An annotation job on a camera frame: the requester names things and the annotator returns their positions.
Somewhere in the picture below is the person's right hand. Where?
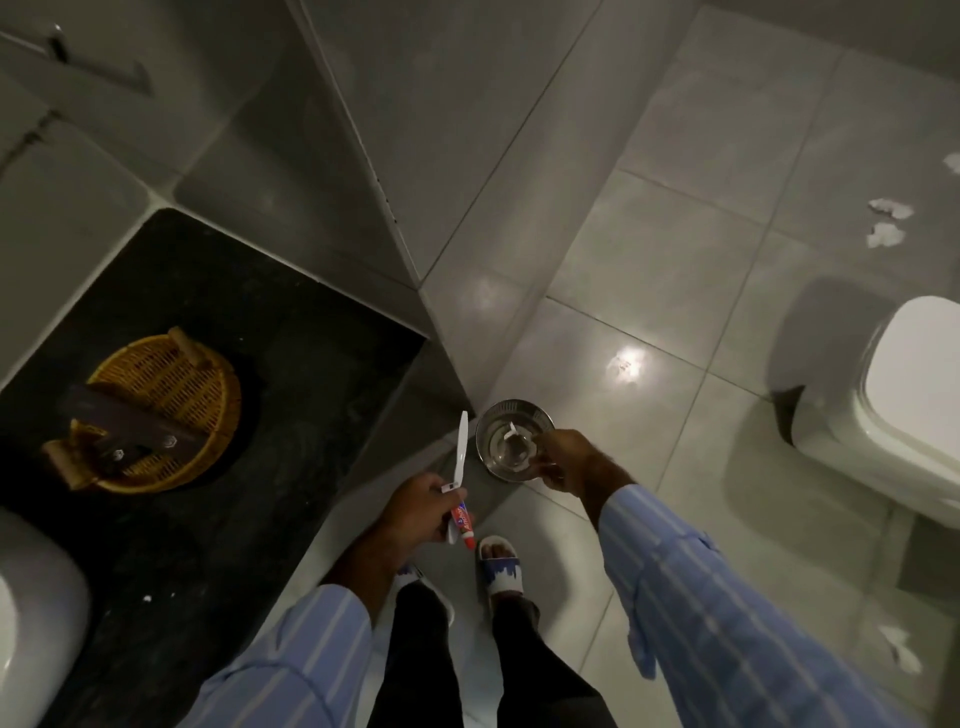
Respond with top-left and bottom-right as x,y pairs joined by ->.
529,428 -> 615,498

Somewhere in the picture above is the person's left hand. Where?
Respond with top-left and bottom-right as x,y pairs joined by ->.
375,471 -> 468,549

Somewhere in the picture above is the round steel cup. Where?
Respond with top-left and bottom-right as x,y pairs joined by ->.
474,399 -> 558,483

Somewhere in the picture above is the white toothbrush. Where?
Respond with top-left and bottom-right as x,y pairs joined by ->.
445,410 -> 471,546

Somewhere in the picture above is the person's right forearm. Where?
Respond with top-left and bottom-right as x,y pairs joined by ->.
581,459 -> 927,728

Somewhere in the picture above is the person's left forearm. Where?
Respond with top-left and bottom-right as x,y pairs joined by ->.
178,525 -> 402,728

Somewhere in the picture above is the person's left slipper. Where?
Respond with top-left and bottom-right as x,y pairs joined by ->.
390,562 -> 456,627

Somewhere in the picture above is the person's slipper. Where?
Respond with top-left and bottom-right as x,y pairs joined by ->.
390,562 -> 456,627
477,534 -> 523,612

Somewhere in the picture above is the person's right slipper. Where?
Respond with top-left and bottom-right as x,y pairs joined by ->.
477,534 -> 523,612

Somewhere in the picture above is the person's left leg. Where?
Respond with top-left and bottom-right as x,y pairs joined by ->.
366,581 -> 470,728

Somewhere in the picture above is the person's leg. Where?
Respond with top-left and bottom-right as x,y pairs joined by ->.
489,594 -> 620,728
366,581 -> 470,728

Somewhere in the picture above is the person's right leg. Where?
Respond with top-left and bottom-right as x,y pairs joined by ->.
489,594 -> 620,728

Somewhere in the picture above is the yellow wicker basket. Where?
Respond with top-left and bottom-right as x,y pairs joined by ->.
41,326 -> 243,496

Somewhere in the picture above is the dark flat holder with screws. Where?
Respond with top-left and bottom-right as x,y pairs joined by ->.
58,384 -> 207,475

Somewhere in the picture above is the white toilet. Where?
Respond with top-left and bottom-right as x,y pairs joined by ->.
789,295 -> 960,531

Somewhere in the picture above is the white sink basin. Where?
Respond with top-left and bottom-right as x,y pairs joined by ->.
0,508 -> 93,728

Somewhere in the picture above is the metal towel bar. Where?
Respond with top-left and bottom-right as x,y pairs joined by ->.
0,22 -> 156,97

